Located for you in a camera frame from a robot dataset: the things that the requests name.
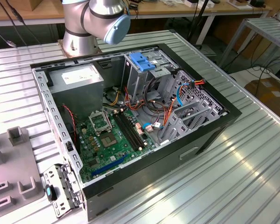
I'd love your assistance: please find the orange red power wire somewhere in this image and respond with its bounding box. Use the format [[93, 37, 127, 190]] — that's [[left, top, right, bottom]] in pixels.
[[190, 78, 206, 87]]

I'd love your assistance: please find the grey disk bay cage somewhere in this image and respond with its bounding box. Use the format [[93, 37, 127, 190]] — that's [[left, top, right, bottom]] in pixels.
[[157, 70, 228, 147]]

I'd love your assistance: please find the black RAM slot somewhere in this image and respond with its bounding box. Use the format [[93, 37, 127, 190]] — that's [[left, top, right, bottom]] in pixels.
[[117, 113, 140, 150], [120, 112, 143, 149], [114, 113, 137, 152], [123, 111, 147, 147]]

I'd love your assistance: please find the grey optical drive cage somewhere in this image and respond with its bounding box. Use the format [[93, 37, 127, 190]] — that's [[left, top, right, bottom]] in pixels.
[[122, 50, 178, 103]]

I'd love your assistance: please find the metal socket cover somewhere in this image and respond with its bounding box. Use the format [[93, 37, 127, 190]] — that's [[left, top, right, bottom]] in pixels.
[[88, 109, 113, 136]]

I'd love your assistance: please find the CPU socket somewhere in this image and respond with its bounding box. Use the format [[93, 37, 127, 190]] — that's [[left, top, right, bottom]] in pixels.
[[100, 132, 119, 149]]

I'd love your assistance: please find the green motherboard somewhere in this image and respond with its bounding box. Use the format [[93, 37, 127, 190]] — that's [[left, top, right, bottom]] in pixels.
[[76, 108, 159, 184]]

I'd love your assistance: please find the blue plastic drive latch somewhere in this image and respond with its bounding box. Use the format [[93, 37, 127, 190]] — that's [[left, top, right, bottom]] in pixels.
[[128, 52, 156, 73]]

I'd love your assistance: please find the black open PC case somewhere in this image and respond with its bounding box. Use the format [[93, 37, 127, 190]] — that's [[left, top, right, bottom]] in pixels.
[[29, 43, 243, 222]]

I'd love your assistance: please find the grey power supply unit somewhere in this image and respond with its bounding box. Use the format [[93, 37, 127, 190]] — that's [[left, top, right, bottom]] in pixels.
[[48, 64, 105, 119]]

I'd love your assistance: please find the blue expansion slot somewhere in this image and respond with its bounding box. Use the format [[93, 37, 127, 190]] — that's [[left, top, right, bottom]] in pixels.
[[91, 155, 126, 177]]

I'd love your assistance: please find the black case fan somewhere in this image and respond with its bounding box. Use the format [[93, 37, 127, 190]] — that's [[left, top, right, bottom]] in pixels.
[[60, 104, 81, 154]]

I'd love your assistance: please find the wooden desk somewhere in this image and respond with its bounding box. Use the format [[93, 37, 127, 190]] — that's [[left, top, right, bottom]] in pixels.
[[0, 0, 273, 46]]

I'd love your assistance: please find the black dongle teal label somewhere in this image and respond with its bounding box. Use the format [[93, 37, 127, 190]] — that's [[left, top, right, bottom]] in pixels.
[[44, 184, 58, 203]]

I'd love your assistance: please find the grey parts rack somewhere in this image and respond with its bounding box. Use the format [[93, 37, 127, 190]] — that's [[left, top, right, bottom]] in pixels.
[[0, 126, 46, 215]]

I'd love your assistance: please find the small brown cardboard box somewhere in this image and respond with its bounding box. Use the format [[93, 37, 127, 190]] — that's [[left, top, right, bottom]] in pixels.
[[29, 0, 63, 12]]

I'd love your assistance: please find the metal slat side table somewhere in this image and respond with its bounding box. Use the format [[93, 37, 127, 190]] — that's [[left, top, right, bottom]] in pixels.
[[218, 17, 280, 68]]

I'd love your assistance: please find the orange wire bundle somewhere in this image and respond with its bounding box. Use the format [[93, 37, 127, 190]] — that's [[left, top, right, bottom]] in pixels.
[[162, 97, 178, 130], [125, 86, 147, 113]]

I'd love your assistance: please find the white plug blue wire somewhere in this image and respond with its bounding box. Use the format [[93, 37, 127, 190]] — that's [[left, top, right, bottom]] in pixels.
[[141, 122, 165, 133]]

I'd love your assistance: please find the black wire loop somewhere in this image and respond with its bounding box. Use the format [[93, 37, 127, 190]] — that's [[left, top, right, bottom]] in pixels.
[[143, 77, 168, 117]]

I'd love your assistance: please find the yellow black wire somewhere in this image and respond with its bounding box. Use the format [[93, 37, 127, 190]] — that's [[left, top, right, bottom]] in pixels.
[[106, 90, 122, 107]]

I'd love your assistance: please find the blue data wire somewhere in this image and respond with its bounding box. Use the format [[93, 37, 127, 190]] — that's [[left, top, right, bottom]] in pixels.
[[176, 82, 192, 108]]

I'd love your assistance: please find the red black twisted wire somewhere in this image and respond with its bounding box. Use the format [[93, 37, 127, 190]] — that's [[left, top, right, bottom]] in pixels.
[[62, 104, 77, 143]]

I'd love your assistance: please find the metal card retention bracket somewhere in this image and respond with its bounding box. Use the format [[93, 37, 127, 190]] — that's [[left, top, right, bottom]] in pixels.
[[43, 163, 84, 219]]

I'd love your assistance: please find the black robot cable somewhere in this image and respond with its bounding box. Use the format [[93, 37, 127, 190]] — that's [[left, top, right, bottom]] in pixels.
[[0, 0, 42, 48]]

